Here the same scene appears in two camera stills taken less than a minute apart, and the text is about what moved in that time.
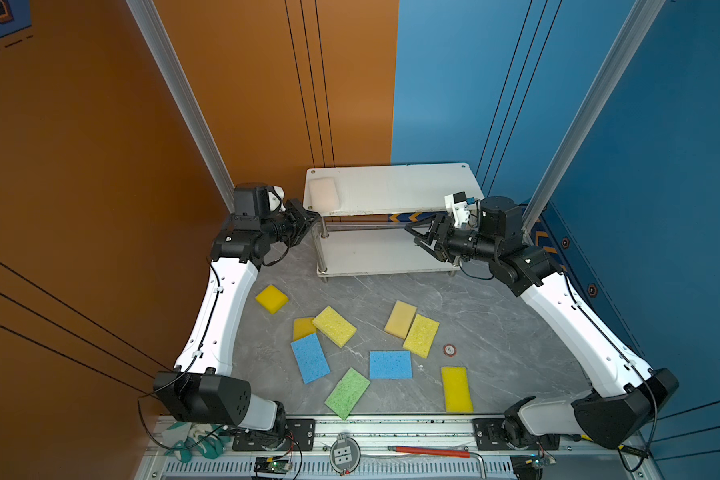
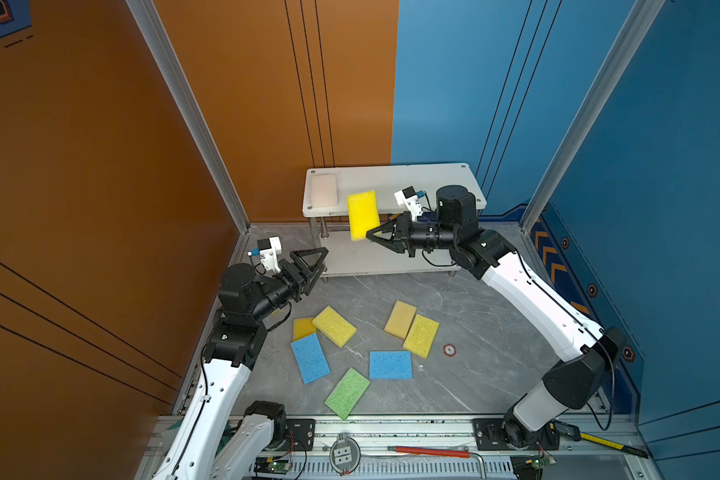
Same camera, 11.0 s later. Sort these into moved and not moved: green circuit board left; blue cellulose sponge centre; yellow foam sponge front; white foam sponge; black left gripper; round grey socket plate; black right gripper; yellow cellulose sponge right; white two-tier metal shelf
Moved: black right gripper; yellow foam sponge front; black left gripper
Not moved: white two-tier metal shelf; round grey socket plate; white foam sponge; blue cellulose sponge centre; yellow cellulose sponge right; green circuit board left
